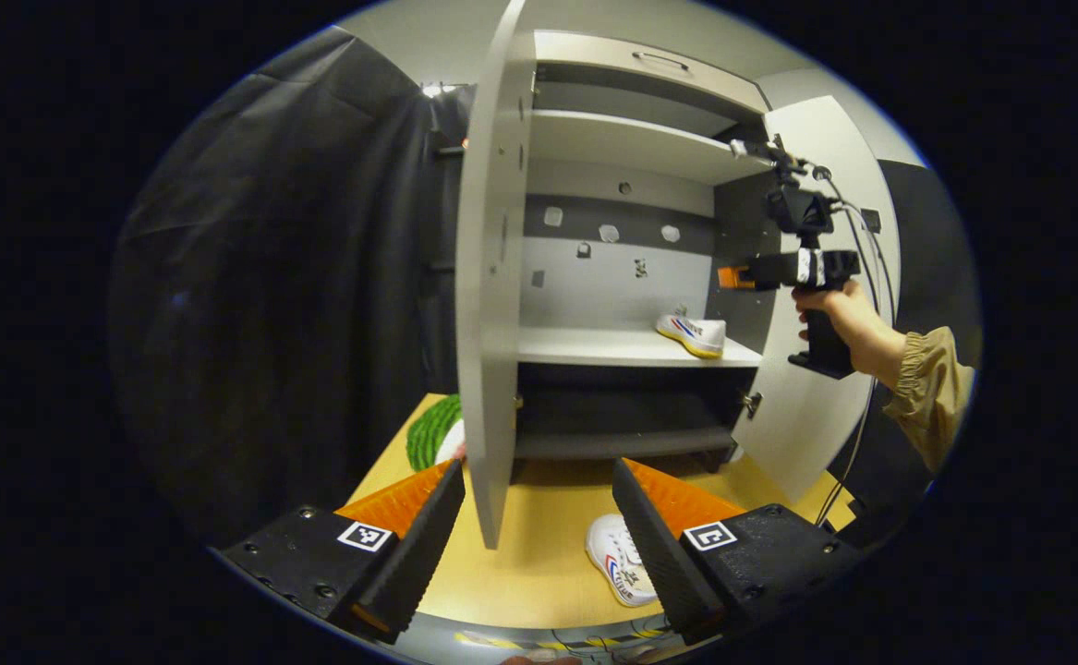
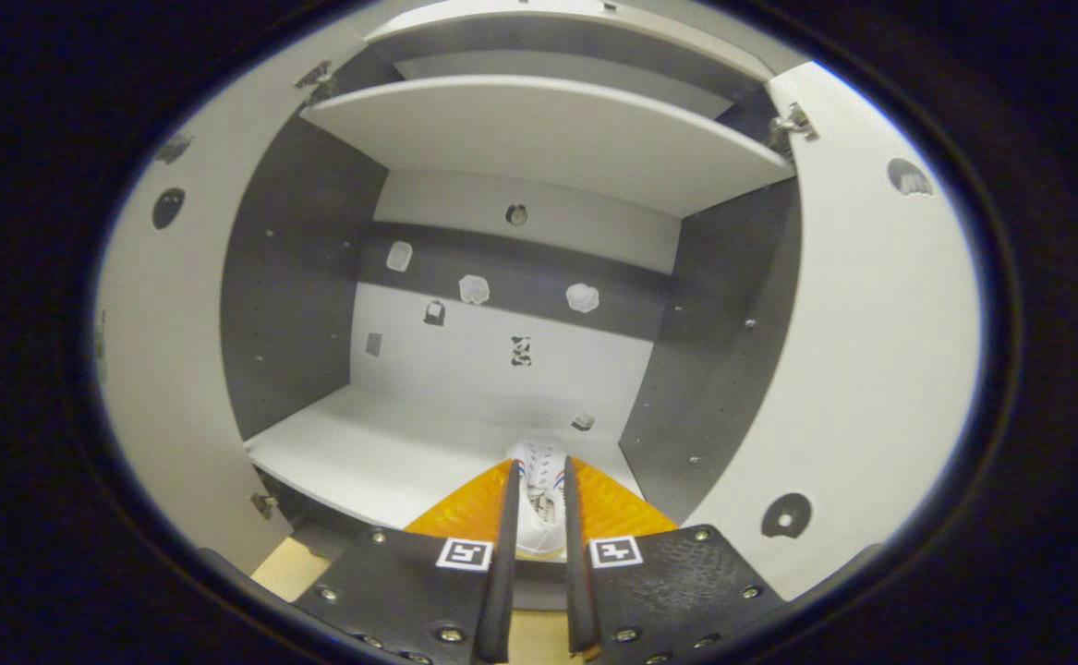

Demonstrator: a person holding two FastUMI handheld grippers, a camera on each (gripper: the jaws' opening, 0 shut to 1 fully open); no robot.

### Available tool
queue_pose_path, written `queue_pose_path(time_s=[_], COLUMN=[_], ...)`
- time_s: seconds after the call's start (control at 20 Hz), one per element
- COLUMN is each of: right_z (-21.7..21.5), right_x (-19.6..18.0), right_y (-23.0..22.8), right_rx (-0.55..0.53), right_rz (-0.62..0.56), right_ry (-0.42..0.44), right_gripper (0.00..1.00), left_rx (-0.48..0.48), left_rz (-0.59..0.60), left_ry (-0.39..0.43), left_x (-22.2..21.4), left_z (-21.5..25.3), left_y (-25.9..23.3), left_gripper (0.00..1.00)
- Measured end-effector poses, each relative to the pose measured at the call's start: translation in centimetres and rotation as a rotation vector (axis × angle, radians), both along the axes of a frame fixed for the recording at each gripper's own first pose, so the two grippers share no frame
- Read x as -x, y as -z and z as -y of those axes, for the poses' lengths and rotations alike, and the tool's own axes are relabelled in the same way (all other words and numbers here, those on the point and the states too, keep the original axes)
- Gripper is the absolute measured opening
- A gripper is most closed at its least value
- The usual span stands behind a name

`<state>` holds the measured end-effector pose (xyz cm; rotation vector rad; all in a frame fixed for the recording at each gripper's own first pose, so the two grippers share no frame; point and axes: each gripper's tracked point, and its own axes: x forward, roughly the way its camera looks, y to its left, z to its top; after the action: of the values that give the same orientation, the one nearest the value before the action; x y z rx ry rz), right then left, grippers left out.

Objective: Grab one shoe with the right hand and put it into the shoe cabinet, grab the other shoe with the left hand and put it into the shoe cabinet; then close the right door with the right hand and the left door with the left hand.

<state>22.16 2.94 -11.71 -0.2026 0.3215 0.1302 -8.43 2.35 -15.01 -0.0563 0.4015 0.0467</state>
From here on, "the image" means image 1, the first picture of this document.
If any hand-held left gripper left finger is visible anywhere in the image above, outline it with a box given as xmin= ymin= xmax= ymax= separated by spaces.
xmin=211 ymin=459 xmax=467 ymax=646

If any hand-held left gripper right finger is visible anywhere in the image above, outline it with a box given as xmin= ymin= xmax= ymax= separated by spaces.
xmin=612 ymin=459 xmax=863 ymax=646

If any white sneaker shoe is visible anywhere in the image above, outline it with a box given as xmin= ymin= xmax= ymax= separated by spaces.
xmin=585 ymin=514 xmax=660 ymax=609
xmin=655 ymin=311 xmax=728 ymax=360

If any white shoe cabinet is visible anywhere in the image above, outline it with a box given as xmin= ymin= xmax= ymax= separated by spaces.
xmin=455 ymin=0 xmax=902 ymax=551

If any white door with camera sticker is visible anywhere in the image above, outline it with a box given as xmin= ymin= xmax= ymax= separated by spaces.
xmin=455 ymin=0 xmax=538 ymax=551

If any white cabinet shelf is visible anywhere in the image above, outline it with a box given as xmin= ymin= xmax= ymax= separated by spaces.
xmin=528 ymin=110 xmax=776 ymax=187
xmin=516 ymin=324 xmax=765 ymax=369

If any white cabinet drawer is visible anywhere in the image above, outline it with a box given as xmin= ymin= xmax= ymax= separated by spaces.
xmin=533 ymin=30 xmax=771 ymax=117

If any green round mat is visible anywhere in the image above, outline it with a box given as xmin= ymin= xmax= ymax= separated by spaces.
xmin=406 ymin=393 xmax=466 ymax=473

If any black backdrop cloth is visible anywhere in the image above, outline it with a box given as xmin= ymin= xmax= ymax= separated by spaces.
xmin=109 ymin=26 xmax=467 ymax=548
xmin=825 ymin=160 xmax=984 ymax=548

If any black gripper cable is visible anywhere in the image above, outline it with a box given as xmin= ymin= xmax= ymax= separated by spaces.
xmin=814 ymin=164 xmax=902 ymax=530

